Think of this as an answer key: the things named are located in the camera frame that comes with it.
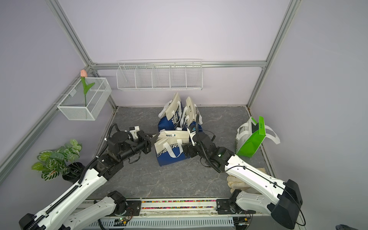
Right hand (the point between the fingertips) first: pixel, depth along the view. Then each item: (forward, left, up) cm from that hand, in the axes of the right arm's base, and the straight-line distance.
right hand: (189, 142), depth 76 cm
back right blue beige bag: (+17, +1, +1) cm, 17 cm away
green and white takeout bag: (+1, -32, +5) cm, 32 cm away
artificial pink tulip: (+29, +61, +14) cm, 69 cm away
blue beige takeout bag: (-3, +11, 0) cm, 11 cm away
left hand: (-2, +13, +11) cm, 17 cm away
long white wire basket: (+55, +20, +5) cm, 59 cm away
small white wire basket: (+15, +63, +13) cm, 66 cm away
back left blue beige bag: (+18, +12, -2) cm, 22 cm away
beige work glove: (-16, -25, -19) cm, 35 cm away
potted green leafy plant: (-12, +60, +4) cm, 61 cm away
